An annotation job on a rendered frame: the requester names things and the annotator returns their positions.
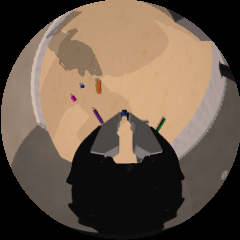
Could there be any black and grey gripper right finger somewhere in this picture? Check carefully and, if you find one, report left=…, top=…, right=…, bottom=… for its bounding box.
left=127, top=112, right=185, bottom=181

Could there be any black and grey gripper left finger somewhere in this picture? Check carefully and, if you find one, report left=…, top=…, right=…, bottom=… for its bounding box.
left=66, top=112, right=122, bottom=185

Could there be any purple rod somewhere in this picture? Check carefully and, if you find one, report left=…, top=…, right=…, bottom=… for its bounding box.
left=93, top=109, right=104, bottom=124

